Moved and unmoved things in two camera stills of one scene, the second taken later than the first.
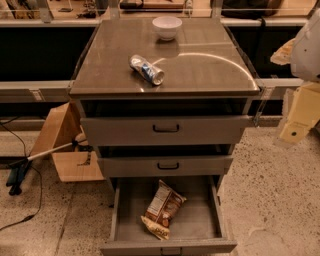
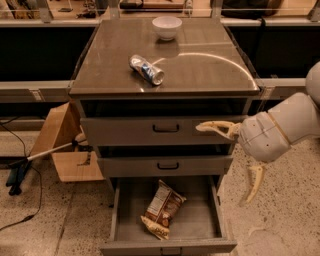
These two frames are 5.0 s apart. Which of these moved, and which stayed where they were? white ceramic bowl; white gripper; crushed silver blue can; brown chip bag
Moved: white gripper
Stayed: brown chip bag; white ceramic bowl; crushed silver blue can
